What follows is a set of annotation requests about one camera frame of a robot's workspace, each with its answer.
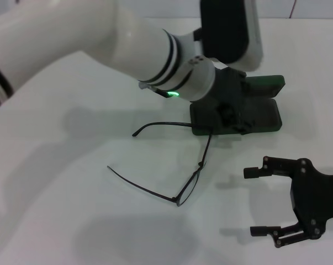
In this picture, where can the green glasses case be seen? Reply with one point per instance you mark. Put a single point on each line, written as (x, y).
(268, 82)

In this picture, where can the black thin-frame glasses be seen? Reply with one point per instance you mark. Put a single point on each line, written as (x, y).
(189, 187)

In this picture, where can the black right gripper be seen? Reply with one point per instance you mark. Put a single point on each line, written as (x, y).
(312, 196)

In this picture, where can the white and silver left robot arm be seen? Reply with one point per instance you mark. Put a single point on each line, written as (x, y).
(72, 27)

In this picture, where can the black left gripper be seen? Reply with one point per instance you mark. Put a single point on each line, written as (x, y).
(229, 85)

